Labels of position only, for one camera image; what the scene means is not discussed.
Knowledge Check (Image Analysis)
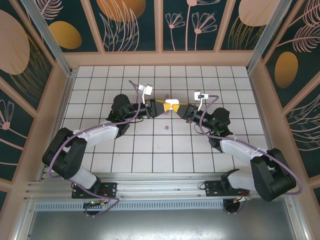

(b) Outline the grey metal sheet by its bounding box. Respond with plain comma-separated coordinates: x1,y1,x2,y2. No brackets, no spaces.
13,209,307,240

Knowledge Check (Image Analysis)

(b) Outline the aluminium side rail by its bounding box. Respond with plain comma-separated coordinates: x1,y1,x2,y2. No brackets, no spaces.
37,69,77,182
247,66,285,177

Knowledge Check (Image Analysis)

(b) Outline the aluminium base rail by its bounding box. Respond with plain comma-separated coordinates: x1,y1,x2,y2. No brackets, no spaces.
23,171,299,201

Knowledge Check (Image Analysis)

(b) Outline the slotted grey cable duct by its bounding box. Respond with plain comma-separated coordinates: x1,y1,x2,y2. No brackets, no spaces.
34,200,227,212

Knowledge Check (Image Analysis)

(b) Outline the aluminium frame post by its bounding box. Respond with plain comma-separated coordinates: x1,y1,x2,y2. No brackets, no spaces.
245,0,295,74
20,0,77,77

